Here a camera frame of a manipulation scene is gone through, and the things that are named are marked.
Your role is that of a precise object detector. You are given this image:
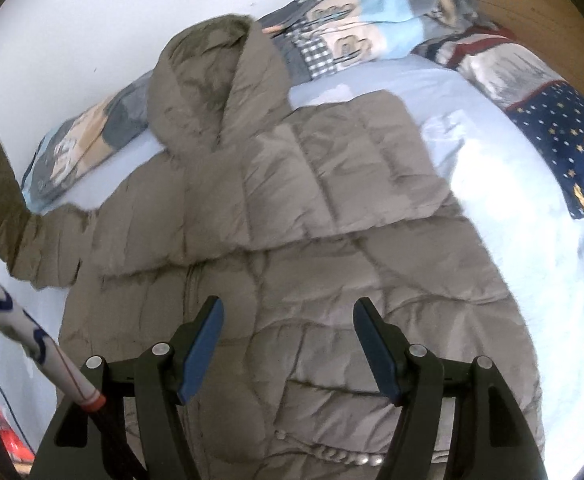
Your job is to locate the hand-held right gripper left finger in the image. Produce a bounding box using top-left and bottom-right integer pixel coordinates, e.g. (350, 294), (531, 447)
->
(31, 296), (225, 480)

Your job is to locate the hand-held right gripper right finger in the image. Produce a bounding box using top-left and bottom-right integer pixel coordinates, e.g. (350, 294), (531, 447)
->
(353, 298), (548, 480)

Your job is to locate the olive puffer jacket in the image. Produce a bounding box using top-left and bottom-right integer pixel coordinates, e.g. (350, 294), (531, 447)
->
(0, 14), (543, 471)

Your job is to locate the white blue printed tube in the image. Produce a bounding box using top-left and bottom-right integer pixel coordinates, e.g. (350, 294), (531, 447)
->
(0, 252), (107, 413)

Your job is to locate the red box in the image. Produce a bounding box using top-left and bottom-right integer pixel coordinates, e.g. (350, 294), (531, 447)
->
(0, 370), (35, 463)

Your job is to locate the navy star striped pillow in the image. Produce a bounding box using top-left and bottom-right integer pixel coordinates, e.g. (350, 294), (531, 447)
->
(412, 25), (584, 221)

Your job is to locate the patchwork cartoon print quilt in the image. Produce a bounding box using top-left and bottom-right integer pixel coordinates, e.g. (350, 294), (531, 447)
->
(22, 0), (498, 211)

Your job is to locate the wooden headboard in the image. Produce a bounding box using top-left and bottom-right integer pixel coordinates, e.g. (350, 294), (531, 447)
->
(441, 0), (584, 86)

